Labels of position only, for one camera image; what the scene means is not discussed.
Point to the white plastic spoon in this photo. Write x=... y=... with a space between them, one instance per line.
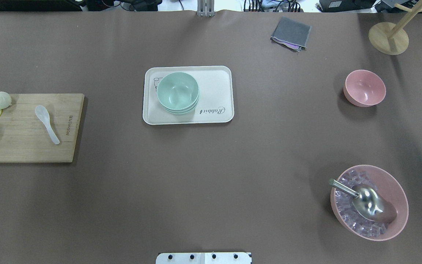
x=43 y=115

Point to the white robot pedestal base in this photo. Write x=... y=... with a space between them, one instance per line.
x=205 y=258

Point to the white steamed bun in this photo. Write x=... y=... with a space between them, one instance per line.
x=5 y=100

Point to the metal ice scoop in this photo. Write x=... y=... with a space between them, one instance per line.
x=368 y=202

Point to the bamboo cutting board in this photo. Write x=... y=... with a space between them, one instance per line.
x=23 y=137

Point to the large pink bowl with ice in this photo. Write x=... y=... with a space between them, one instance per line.
x=385 y=185

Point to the stacked green bowls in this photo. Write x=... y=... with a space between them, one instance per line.
x=178 y=93

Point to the cream rabbit tray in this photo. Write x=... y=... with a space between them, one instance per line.
x=216 y=96

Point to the aluminium frame post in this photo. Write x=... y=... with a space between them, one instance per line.
x=205 y=8

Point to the wooden mug tree stand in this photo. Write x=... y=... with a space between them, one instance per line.
x=390 y=38

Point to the small pink bowl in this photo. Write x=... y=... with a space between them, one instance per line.
x=364 y=88

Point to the grey folded cloth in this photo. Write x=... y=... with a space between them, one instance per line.
x=292 y=34

